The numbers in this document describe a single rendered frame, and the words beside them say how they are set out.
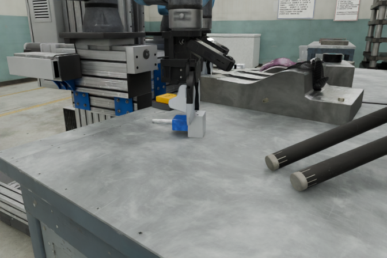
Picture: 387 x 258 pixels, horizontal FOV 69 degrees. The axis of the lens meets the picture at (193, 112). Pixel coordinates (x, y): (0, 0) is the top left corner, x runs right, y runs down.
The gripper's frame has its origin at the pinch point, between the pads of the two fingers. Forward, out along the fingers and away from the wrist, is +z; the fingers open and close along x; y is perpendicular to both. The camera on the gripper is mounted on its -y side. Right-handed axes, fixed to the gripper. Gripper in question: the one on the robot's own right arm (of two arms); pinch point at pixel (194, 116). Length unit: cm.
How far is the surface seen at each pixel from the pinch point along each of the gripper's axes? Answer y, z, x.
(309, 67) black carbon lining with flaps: -30.3, -9.4, -24.9
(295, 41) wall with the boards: -139, 10, -763
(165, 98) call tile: 13.3, 1.0, -20.8
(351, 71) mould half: -52, -5, -55
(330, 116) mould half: -34.9, 2.4, -14.5
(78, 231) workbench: 15.1, 12.8, 28.5
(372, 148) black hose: -33.7, -0.5, 15.1
